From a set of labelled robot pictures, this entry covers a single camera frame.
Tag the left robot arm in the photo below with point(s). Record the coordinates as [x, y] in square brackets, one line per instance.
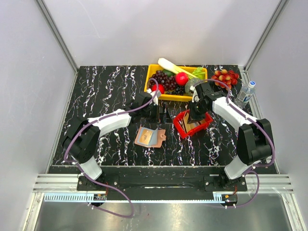
[81, 140]

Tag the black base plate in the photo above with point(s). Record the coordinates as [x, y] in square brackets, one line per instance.
[208, 183]

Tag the green cantaloupe melon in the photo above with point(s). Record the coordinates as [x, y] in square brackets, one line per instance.
[190, 83]

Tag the pink leather card holder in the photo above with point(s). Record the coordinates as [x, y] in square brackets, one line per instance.
[158, 137]

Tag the purple grape bunch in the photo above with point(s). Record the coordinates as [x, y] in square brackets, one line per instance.
[169, 83]

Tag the white leek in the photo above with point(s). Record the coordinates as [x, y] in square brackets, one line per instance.
[168, 65]

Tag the green lettuce leaf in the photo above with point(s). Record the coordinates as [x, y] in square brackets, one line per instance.
[200, 73]

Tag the red apple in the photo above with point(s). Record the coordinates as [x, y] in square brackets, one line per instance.
[181, 78]

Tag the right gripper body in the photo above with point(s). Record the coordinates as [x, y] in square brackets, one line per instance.
[197, 111]

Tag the clear water bottle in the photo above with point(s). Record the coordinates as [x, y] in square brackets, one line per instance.
[245, 94]

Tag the gold striped credit card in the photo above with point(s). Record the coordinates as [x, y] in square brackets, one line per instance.
[145, 136]

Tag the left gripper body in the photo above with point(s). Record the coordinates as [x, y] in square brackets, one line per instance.
[151, 113]

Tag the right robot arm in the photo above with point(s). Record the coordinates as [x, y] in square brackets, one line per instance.
[254, 140]

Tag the red lychee bunch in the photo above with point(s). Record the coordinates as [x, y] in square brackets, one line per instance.
[228, 77]

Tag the yellow plastic tray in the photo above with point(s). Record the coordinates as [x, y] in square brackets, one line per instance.
[152, 68]

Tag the red tomato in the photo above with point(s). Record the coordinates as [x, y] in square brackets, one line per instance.
[160, 87]

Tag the gold credit card in bin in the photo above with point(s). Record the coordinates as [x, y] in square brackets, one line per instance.
[189, 126]

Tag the red plastic bin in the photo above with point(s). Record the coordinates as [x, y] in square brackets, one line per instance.
[183, 134]

